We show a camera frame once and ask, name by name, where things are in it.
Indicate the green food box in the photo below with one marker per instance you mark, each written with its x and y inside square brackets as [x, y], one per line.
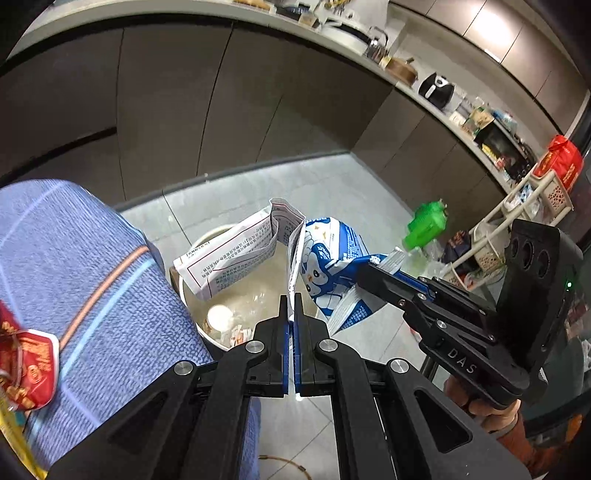
[478, 121]

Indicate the red snack wrapper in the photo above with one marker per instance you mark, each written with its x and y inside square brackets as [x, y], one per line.
[27, 360]

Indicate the blue plaid tablecloth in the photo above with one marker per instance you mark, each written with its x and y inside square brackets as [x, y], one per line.
[92, 258]

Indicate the black microwave oven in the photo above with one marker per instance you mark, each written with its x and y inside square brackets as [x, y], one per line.
[503, 150]

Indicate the white round trash bin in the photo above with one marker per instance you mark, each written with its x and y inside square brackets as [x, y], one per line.
[249, 295]

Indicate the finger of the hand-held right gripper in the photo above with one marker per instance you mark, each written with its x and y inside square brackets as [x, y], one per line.
[415, 280]
[383, 286]

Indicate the grey kitchen base cabinet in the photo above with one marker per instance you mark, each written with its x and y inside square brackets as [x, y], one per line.
[161, 92]

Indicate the black air fryer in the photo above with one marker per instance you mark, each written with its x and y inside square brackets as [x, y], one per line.
[436, 90]

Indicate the red gift bag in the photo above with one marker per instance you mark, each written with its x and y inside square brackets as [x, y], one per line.
[561, 161]

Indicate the person's right hand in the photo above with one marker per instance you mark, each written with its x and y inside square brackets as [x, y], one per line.
[489, 415]

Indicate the white basket storage cart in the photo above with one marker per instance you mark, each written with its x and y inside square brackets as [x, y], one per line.
[531, 203]

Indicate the green spray bottle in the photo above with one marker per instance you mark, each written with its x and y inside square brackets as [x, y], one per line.
[427, 224]

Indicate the white printed paper leaflet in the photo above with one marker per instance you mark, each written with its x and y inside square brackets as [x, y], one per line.
[235, 254]

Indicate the person's right forearm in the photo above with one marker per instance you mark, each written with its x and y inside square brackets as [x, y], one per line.
[540, 443]

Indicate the steel kettle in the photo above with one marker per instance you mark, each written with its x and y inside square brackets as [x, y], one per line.
[376, 44]

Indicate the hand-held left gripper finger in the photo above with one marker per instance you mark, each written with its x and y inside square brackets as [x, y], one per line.
[288, 341]
[298, 341]

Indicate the blue white cartoon plastic bag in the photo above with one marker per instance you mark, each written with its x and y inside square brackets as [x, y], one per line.
[337, 258]

